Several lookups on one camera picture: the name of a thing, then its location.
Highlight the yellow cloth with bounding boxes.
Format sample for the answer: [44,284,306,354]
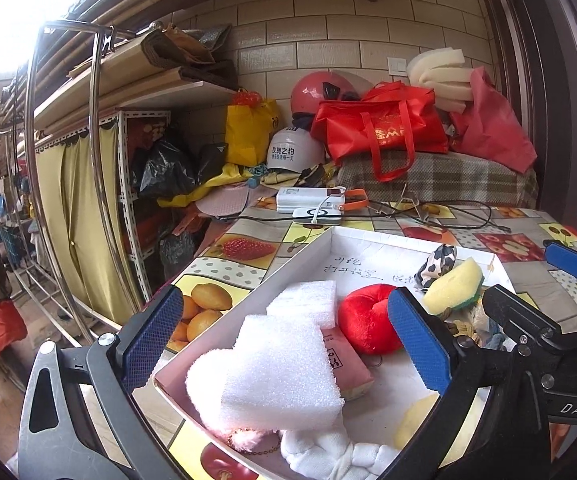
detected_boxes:
[158,162,270,209]

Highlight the black cable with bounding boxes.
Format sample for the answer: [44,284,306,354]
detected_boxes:
[419,202,513,234]

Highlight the red tote bag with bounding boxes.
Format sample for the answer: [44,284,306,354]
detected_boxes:
[311,81,449,183]

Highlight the round yellow sponge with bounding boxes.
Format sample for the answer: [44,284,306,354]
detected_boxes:
[393,392,484,466]

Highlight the small black plastic bag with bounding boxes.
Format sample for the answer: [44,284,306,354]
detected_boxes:
[196,142,229,182]

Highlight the pink tissue pack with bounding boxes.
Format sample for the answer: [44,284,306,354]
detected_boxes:
[321,327,375,402]

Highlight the yellow green sponge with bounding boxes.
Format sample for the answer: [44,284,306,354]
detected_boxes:
[423,257,484,317]

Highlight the plaid blanket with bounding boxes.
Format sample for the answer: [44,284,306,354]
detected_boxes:
[336,152,539,208]

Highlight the beige rope knot toy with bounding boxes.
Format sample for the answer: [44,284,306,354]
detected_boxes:
[443,305,489,347]

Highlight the white foam strips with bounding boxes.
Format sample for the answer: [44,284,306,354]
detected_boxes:
[406,47,479,113]

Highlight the heart-shaped white foam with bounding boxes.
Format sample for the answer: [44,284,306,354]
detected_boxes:
[185,314,345,433]

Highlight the orange clip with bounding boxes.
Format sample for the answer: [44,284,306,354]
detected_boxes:
[339,187,369,211]

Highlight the white power bank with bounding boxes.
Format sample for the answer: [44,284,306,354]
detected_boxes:
[276,186,347,213]

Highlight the metal wire hanger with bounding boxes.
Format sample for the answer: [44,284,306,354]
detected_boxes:
[369,185,442,224]

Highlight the red plastic bag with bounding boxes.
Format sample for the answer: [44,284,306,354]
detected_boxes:
[451,67,538,173]

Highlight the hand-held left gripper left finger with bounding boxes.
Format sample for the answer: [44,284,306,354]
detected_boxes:
[16,284,185,480]

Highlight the zebra print cloth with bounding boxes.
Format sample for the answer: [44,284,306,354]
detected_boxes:
[415,244,458,288]

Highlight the steel tube rack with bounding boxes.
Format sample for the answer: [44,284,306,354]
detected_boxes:
[16,20,165,347]

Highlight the dark brown door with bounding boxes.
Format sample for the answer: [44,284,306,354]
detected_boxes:
[473,0,577,261]

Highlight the pink mesh mat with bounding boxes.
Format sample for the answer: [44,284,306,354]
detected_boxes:
[196,187,250,217]

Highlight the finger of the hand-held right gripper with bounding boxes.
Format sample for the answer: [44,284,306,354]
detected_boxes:
[543,240,577,285]
[483,284,577,352]

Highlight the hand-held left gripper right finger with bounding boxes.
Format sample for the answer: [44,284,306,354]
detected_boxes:
[363,286,553,480]

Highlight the pink helmet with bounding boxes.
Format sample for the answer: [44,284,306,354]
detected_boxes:
[290,71,364,122]

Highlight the wooden shelf boards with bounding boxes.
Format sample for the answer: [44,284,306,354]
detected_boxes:
[33,50,239,132]

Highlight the white towel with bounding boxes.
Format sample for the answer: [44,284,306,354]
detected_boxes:
[281,424,400,480]

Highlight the red plush toy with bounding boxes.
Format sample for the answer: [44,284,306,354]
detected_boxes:
[339,283,404,356]

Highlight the white helmet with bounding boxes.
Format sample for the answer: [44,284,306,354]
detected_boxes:
[267,126,325,173]

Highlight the pink plush toy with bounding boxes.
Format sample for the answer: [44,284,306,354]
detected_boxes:
[228,429,282,455]

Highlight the brown bags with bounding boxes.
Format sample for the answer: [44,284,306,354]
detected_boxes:
[141,22,239,87]

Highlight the white cardboard box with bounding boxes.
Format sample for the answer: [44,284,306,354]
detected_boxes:
[152,225,517,480]

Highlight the yellow shopping bag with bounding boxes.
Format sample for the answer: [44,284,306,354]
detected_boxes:
[226,89,280,167]

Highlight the yellow curtain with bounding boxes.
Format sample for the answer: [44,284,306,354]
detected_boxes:
[33,125,139,326]

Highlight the fruit print tablecloth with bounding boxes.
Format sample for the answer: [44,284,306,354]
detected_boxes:
[153,195,577,480]

